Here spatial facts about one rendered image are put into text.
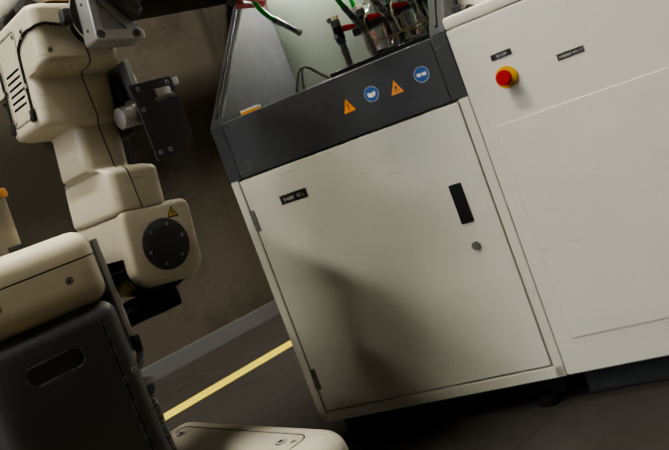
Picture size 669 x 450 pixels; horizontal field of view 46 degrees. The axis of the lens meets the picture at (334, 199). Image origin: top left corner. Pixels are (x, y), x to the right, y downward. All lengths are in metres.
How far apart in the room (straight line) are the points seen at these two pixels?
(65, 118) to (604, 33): 1.15
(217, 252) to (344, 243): 2.31
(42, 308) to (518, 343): 1.17
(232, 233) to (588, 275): 2.77
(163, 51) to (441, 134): 2.74
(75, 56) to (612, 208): 1.20
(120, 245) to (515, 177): 0.91
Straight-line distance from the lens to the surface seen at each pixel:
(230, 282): 4.35
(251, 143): 2.13
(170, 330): 4.15
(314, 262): 2.12
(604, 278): 1.94
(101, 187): 1.61
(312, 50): 2.62
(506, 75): 1.84
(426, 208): 1.97
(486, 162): 1.92
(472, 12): 1.90
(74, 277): 1.35
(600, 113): 1.86
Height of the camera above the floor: 0.80
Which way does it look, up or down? 4 degrees down
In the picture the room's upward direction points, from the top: 20 degrees counter-clockwise
